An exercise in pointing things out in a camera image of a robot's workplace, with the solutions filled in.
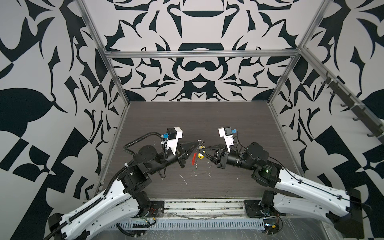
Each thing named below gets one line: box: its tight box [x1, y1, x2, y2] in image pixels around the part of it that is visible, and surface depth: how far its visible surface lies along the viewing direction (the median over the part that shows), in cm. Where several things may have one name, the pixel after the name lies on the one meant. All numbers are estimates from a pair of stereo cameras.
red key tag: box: [192, 152, 198, 166], surface depth 59 cm
